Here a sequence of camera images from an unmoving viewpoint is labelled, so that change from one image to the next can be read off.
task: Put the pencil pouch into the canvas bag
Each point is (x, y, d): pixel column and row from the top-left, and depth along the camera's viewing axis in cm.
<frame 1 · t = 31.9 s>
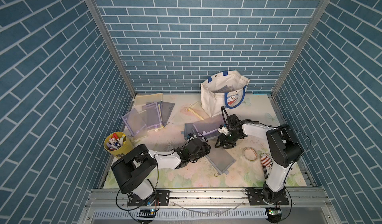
left hand: (212, 152, 86), fingers open
right hand: (219, 147, 91), fingers open
white canvas Doraemon tote bag: (211, 102, 101), point 13 cm above the table
yellow cup of markers: (117, 144, 82), point 12 cm above the table
clear tape roll: (250, 154, 91), on the table
striped tape roll: (263, 165, 84), point 3 cm above the table
purple mesh pouch upright: (153, 119, 104), point 2 cm above the table
yellow mesh pouch by bag: (197, 109, 116), on the table
grey purple mesh pouch centre: (204, 127, 101), point 2 cm above the table

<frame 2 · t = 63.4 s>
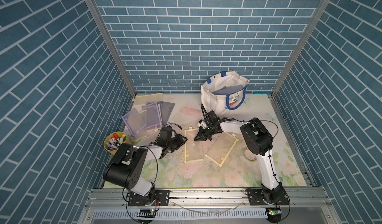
left hand: (189, 141, 92), fingers open
right hand: (195, 140, 94), fingers closed
yellow mesh pouch by bag: (192, 148, 93), on the table
yellow mesh pouch under stack: (221, 148, 93), on the table
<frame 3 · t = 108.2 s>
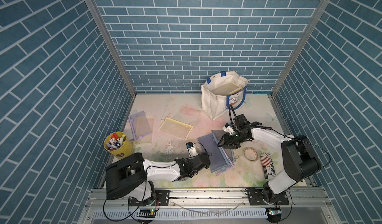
left hand: (209, 160, 84), fingers open
right hand: (222, 146, 86), fingers open
blue mesh pouch in stack: (218, 159, 86), point 3 cm above the table
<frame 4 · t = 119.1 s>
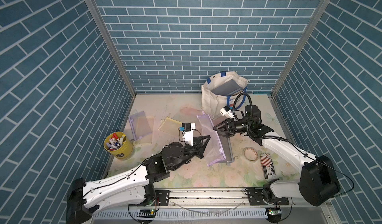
left hand: (215, 140, 62), fingers closed
right hand: (217, 133, 69), fingers open
blue mesh pouch in stack: (227, 88, 111), point 13 cm above the table
purple mesh pouch in stack: (213, 149, 69), point 23 cm above the table
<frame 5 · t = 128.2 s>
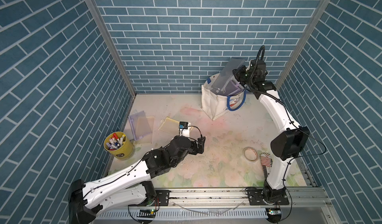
left hand: (202, 139, 70), fingers open
right hand: (233, 69, 82), fingers closed
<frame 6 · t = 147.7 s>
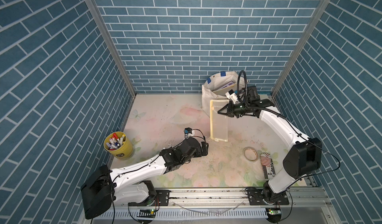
left hand: (207, 148, 78), fingers open
right hand: (220, 113, 79), fingers closed
